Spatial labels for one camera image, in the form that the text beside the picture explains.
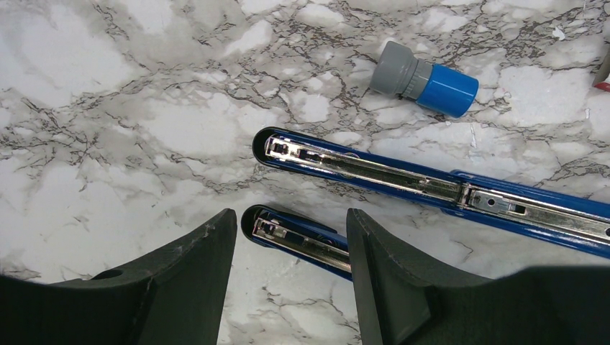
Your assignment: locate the grey blue small cylinder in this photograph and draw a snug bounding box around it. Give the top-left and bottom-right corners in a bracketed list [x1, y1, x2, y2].
[369, 42, 479, 118]

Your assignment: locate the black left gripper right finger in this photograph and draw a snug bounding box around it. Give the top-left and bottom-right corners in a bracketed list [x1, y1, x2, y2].
[346, 208, 609, 344]

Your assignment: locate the blue black stapler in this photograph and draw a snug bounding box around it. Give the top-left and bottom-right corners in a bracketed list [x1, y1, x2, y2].
[252, 127, 609, 258]

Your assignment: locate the red white staple box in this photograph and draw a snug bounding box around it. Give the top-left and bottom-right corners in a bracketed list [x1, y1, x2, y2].
[592, 51, 610, 92]

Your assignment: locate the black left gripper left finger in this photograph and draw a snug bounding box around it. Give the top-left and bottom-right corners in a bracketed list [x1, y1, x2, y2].
[1, 208, 237, 344]

